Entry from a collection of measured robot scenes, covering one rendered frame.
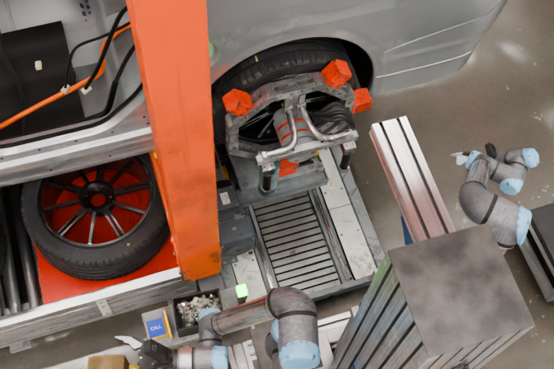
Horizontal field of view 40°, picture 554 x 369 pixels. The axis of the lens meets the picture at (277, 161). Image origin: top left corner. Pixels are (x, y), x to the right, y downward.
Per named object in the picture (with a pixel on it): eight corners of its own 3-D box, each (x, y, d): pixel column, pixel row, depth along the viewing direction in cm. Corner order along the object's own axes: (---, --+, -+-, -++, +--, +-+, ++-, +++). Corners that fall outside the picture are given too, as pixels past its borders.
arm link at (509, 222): (431, 305, 281) (496, 187, 254) (469, 324, 278) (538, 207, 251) (424, 324, 270) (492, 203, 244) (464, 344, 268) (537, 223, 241)
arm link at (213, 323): (296, 271, 222) (189, 310, 252) (298, 307, 217) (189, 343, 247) (322, 278, 230) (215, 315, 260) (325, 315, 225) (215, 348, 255)
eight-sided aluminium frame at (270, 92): (339, 129, 350) (355, 61, 302) (344, 142, 348) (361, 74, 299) (225, 159, 341) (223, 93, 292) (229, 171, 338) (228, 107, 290)
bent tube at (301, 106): (336, 97, 311) (340, 83, 302) (353, 137, 303) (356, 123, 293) (295, 108, 308) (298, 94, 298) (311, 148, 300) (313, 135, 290)
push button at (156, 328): (162, 319, 318) (161, 317, 316) (166, 334, 315) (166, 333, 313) (146, 324, 317) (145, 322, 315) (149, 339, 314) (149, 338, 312)
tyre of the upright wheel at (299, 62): (357, 5, 314) (202, 26, 294) (377, 50, 304) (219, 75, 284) (321, 95, 370) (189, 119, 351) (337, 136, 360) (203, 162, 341)
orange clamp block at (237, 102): (249, 92, 300) (233, 87, 293) (255, 109, 297) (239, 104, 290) (237, 101, 303) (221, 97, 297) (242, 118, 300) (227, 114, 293)
